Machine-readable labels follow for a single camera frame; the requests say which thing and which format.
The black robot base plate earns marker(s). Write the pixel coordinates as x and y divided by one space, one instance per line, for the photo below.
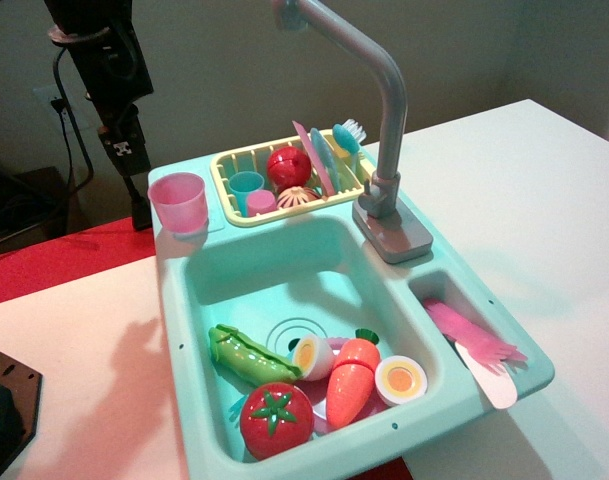
20 394

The teal toy sink unit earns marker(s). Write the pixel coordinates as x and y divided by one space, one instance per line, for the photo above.
316 273

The red cloth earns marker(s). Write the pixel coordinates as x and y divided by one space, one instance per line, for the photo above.
71 257

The pink white toy onion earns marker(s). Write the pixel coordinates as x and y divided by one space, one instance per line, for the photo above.
296 196

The pink plastic cup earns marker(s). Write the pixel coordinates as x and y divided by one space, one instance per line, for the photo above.
179 200

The red toy tomato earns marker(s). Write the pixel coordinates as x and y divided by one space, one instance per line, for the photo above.
274 418

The teal cup in rack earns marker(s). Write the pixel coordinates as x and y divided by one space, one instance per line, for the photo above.
242 184

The pink toy fork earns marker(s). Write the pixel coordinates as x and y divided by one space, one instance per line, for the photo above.
483 346

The blue dish brush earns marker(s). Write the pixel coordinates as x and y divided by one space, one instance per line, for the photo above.
349 135

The pink toy plate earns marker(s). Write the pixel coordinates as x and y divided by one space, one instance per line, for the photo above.
324 179

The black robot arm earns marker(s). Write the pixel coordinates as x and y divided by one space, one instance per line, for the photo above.
101 40

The green toy pea pod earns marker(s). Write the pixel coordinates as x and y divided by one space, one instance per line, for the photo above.
249 360

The pink plate in sink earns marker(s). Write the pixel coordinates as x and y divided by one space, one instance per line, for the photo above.
316 392

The orange toy carrot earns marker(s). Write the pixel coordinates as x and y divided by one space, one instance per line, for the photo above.
352 378

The small pink cup in rack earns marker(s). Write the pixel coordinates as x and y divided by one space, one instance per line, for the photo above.
260 202

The red toy apple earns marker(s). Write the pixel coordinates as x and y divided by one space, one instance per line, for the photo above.
288 167

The toy egg half left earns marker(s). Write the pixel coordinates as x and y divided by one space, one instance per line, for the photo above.
314 357

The toy egg half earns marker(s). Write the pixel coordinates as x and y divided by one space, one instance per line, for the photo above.
399 380
314 357

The grey toy faucet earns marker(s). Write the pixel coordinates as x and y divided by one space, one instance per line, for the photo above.
387 223

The white toy knife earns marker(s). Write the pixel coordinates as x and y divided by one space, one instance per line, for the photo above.
494 381

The toy egg half right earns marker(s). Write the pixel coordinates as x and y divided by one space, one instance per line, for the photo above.
399 380

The blue toy plate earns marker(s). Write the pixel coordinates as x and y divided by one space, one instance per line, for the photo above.
326 156

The yellow dish rack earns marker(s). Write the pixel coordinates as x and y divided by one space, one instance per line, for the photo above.
255 158

